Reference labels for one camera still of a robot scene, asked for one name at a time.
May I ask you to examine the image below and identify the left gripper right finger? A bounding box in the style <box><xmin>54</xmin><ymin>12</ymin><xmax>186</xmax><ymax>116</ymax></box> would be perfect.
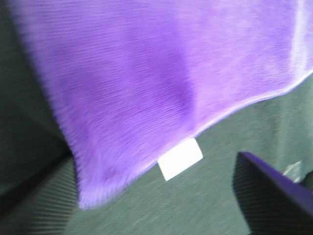
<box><xmin>232</xmin><ymin>152</ymin><xmax>313</xmax><ymax>235</ymax></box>

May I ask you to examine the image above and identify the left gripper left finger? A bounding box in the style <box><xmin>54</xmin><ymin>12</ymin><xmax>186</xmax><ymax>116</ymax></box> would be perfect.
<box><xmin>0</xmin><ymin>137</ymin><xmax>76</xmax><ymax>235</ymax></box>

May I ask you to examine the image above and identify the purple microfiber towel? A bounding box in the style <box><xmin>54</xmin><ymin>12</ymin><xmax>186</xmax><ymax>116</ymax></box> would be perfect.
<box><xmin>7</xmin><ymin>0</ymin><xmax>313</xmax><ymax>209</ymax></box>

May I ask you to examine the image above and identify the clear tape piece right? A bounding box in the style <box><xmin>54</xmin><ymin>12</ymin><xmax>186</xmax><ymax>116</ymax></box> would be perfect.
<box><xmin>283</xmin><ymin>161</ymin><xmax>302</xmax><ymax>183</ymax></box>

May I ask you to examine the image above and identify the black fabric table cover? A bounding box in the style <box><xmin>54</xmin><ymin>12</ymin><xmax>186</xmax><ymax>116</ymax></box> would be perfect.
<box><xmin>0</xmin><ymin>0</ymin><xmax>313</xmax><ymax>235</ymax></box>

